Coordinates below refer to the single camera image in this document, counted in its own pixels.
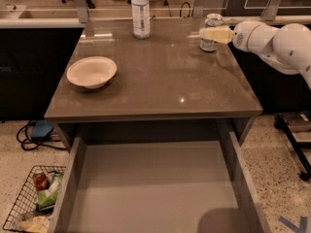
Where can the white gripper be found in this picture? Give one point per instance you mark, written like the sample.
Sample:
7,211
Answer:
240,36

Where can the silver green 7up can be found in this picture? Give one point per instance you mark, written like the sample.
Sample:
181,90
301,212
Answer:
211,20

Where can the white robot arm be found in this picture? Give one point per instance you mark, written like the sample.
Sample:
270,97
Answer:
286,49

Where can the grey open top drawer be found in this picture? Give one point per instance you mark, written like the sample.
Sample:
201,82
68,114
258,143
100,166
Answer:
196,184

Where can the clear plastic water bottle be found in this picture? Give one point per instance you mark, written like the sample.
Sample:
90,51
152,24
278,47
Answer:
141,18

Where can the grey cabinet table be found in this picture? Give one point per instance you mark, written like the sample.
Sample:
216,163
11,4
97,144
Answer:
165,89

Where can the white paper bowl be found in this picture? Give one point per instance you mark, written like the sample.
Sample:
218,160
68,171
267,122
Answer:
91,72

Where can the blue foot pedal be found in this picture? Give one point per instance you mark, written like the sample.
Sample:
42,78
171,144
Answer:
42,129

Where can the red brown snack packet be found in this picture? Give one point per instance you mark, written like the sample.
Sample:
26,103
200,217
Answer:
40,180

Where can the green snack bag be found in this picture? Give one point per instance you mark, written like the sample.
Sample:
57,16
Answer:
47,197

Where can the yellow chip bag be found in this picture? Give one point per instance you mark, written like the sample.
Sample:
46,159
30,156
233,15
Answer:
37,224

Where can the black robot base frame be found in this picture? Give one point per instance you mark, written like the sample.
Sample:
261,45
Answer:
298,147

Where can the black wire basket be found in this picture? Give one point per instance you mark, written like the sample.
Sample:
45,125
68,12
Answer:
25,205

